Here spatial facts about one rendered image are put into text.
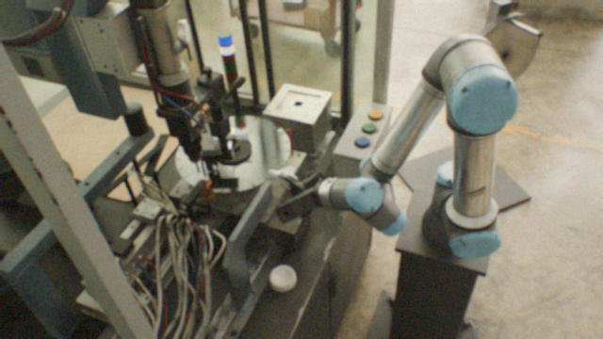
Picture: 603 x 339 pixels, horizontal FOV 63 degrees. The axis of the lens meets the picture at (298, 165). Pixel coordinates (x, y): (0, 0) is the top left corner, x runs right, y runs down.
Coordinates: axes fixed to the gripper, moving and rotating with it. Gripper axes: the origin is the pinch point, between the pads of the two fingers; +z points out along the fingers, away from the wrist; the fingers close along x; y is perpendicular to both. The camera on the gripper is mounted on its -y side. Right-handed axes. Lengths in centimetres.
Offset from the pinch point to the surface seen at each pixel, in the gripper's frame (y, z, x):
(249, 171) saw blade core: -2.9, 3.4, 9.5
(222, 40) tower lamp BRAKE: 18, 19, 44
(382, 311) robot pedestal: 37, 33, -82
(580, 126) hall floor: 208, 22, -86
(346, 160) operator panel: 24.1, -3.3, -2.7
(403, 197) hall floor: 97, 60, -64
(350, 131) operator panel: 33.6, 0.6, 2.5
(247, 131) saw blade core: 8.5, 14.7, 17.1
